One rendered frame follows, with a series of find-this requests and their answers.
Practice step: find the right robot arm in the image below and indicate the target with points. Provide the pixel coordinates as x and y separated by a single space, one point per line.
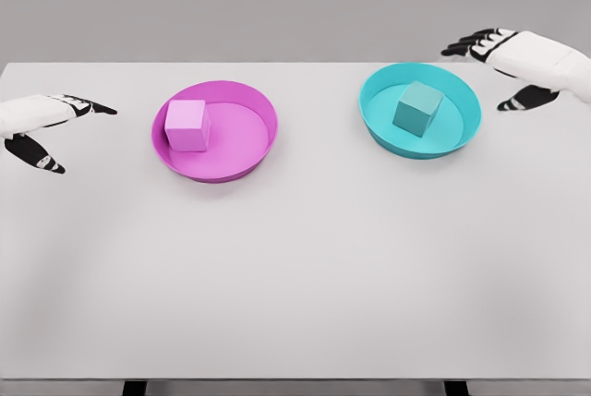
582 75

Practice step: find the cyan plate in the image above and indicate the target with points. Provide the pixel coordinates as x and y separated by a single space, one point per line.
443 130

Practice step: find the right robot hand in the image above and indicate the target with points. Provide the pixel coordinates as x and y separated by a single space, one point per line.
526 56

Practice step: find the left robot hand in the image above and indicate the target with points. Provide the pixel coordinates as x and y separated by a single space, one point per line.
34 114

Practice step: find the pink plate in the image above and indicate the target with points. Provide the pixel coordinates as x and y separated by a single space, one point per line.
240 147

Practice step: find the cyan block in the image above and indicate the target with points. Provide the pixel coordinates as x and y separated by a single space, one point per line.
417 110

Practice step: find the pink block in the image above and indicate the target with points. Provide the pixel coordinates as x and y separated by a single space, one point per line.
185 124

